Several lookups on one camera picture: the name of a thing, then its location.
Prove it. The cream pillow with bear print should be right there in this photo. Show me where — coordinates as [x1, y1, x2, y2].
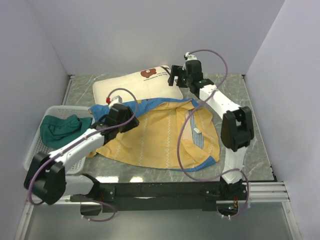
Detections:
[92, 65, 183, 105]

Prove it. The blue and yellow pillowcase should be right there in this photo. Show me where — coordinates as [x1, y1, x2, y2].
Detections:
[88, 98, 220, 172]

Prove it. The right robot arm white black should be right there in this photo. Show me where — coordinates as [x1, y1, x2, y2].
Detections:
[168, 59, 255, 200]

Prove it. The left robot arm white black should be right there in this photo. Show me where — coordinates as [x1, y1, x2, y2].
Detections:
[23, 103, 139, 205]

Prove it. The green cloth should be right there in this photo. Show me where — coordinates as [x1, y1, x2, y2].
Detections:
[40, 114, 93, 149]

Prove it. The black base beam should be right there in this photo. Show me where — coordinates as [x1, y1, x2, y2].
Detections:
[70, 181, 248, 213]

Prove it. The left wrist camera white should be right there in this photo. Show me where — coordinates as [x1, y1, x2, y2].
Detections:
[106, 95, 123, 108]

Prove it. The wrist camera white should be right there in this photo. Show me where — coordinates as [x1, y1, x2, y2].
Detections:
[184, 52, 197, 62]
[106, 95, 123, 108]

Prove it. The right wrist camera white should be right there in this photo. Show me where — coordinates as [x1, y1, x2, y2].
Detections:
[184, 52, 197, 62]

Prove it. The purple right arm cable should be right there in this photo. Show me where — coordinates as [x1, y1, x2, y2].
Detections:
[176, 48, 251, 220]

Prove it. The aluminium rail frame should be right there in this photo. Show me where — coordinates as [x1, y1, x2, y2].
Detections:
[15, 182, 302, 240]

